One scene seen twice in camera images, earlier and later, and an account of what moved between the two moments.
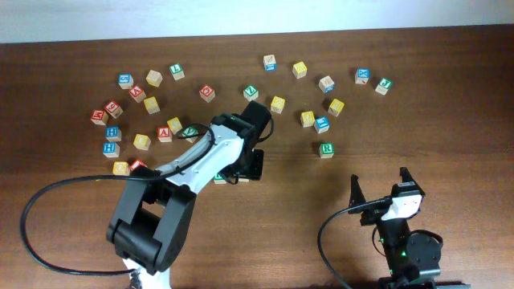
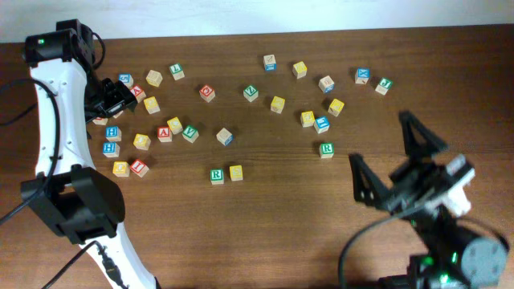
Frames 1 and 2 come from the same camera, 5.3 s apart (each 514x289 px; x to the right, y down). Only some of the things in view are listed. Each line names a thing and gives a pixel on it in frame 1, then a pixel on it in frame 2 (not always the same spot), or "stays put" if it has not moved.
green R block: x=218 y=179 stays put
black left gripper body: x=253 y=166 -> x=109 y=99
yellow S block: x=277 y=104 stays put
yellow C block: x=175 y=125 stays put
